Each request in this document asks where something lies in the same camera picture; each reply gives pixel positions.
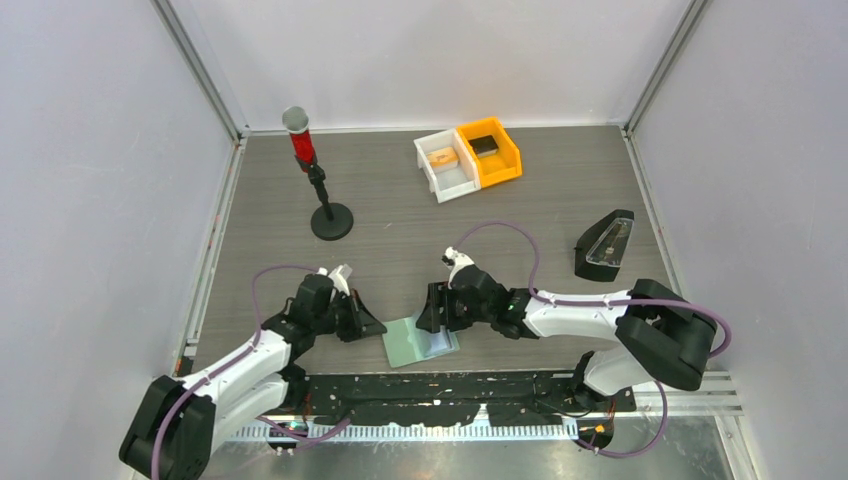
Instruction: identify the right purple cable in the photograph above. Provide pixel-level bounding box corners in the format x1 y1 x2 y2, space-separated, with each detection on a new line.
453 221 733 360

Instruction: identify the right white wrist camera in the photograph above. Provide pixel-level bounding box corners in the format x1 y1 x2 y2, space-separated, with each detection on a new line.
441 247 475 284

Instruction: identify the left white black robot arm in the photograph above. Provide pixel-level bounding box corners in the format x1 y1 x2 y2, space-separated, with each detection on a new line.
118 265 387 479

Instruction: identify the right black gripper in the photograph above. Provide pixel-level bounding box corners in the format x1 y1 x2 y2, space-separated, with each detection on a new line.
416 282 494 334

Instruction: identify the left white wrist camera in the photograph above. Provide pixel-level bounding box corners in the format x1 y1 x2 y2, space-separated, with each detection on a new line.
317 264 353 296

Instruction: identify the green card holder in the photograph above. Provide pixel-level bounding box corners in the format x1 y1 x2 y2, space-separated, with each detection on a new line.
382 312 460 369

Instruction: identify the orange plastic bin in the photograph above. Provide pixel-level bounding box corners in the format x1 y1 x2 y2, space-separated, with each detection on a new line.
457 117 523 188

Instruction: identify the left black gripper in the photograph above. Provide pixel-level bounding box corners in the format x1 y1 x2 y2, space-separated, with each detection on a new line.
312 288 385 343

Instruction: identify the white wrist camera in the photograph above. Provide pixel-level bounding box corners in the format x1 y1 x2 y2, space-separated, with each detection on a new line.
441 247 475 284
317 264 353 296

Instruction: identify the orange card in white bin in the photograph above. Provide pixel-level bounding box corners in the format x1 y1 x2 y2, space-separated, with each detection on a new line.
426 147 459 172

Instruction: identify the black microphone stand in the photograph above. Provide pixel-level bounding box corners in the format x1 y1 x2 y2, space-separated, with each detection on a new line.
295 157 354 241

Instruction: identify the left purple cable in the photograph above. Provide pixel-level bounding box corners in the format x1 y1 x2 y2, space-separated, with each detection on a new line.
149 264 323 480

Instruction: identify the white plastic bin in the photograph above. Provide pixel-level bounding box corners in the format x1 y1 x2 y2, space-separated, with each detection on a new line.
413 128 482 203

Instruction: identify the black metronome clear cover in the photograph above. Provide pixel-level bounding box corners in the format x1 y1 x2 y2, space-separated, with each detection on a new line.
574 209 635 283

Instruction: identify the red grey microphone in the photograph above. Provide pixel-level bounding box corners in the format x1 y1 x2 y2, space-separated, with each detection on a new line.
282 106 316 172

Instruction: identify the black item in orange bin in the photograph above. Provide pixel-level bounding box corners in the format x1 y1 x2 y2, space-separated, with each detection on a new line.
468 135 499 159

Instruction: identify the purple cable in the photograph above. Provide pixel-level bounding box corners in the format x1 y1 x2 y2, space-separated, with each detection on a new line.
149 264 323 480
453 221 733 360

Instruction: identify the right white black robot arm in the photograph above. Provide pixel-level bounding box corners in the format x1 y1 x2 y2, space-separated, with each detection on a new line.
415 265 718 411

